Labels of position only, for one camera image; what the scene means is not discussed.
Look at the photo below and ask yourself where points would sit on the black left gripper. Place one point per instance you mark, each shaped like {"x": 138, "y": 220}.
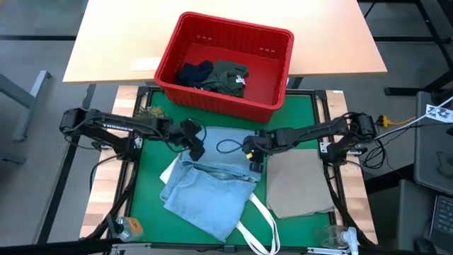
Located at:
{"x": 184, "y": 132}

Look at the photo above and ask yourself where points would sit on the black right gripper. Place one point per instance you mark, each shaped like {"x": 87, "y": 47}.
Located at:
{"x": 258, "y": 141}

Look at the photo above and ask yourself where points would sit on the khaki button shirt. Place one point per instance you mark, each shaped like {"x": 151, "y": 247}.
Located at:
{"x": 297, "y": 184}

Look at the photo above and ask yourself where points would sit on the red plastic laundry bin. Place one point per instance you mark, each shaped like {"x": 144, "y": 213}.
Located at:
{"x": 262, "y": 78}

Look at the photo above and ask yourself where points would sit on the light blue denim jeans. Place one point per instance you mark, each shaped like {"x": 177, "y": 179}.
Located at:
{"x": 209, "y": 198}

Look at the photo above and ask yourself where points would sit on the dark green garment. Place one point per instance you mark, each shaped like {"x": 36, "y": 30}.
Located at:
{"x": 228, "y": 78}

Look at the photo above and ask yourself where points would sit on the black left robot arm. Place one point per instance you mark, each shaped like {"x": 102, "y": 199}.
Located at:
{"x": 117, "y": 125}

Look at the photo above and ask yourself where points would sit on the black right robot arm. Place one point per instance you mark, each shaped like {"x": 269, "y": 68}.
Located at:
{"x": 318, "y": 131}

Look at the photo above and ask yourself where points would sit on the small potted succulent plant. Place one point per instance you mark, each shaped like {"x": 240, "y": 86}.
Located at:
{"x": 152, "y": 111}

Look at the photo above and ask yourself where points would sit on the black garment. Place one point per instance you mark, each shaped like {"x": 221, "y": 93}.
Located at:
{"x": 194, "y": 74}

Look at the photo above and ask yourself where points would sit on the green table mat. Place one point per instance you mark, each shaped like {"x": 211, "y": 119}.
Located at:
{"x": 152, "y": 198}

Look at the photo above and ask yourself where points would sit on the white label strip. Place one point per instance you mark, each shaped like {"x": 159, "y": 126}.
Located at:
{"x": 146, "y": 64}

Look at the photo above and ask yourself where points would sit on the white printed tote bag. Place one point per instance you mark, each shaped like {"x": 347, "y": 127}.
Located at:
{"x": 263, "y": 226}

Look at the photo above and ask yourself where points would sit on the clear bottle with orange label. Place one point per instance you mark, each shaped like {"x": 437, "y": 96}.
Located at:
{"x": 130, "y": 228}

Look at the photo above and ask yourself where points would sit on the light wood desk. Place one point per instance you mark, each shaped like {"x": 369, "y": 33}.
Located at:
{"x": 117, "y": 35}

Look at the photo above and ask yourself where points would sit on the clear spray bottle white nozzle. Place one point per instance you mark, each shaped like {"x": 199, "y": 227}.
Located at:
{"x": 348, "y": 236}

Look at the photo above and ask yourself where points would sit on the grey desk leg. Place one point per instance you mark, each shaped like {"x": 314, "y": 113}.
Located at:
{"x": 33, "y": 95}

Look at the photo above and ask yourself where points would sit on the dark grey box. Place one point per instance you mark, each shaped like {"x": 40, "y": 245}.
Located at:
{"x": 414, "y": 212}

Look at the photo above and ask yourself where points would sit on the grey cabinet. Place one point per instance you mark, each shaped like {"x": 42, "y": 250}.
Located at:
{"x": 430, "y": 159}

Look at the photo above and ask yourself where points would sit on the black bar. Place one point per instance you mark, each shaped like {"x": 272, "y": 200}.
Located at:
{"x": 53, "y": 247}

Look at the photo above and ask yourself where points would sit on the black keyboard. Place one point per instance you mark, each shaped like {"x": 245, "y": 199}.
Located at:
{"x": 444, "y": 219}

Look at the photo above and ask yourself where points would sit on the black metal table frame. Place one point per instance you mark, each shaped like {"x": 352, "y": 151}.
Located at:
{"x": 322, "y": 102}

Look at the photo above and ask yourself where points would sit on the black desk frame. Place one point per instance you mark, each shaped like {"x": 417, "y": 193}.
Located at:
{"x": 407, "y": 39}

